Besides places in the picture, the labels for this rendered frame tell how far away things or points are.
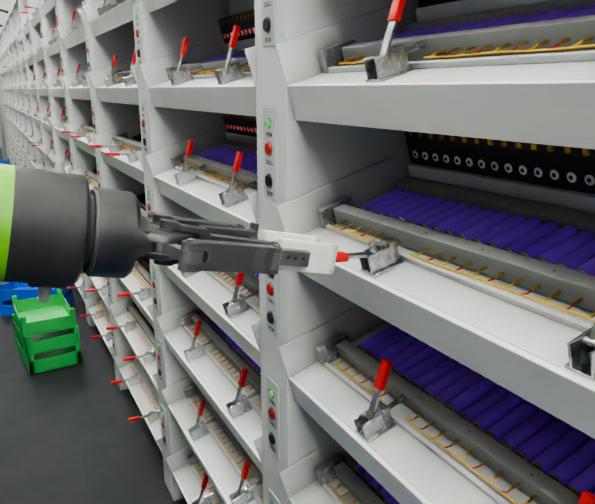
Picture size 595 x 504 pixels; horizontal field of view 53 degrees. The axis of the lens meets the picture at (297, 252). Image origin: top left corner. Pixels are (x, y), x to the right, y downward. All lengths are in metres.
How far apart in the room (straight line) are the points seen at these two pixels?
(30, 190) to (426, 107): 0.33
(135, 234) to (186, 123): 0.97
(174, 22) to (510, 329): 1.12
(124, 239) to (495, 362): 0.32
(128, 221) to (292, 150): 0.33
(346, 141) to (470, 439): 0.41
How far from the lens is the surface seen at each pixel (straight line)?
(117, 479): 1.91
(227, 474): 1.35
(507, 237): 0.63
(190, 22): 1.47
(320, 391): 0.82
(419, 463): 0.69
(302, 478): 0.97
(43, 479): 1.98
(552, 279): 0.54
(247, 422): 1.14
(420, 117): 0.56
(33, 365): 2.61
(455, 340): 0.55
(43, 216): 0.48
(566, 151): 0.65
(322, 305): 0.85
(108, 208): 0.50
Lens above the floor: 1.09
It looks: 15 degrees down
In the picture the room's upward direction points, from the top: straight up
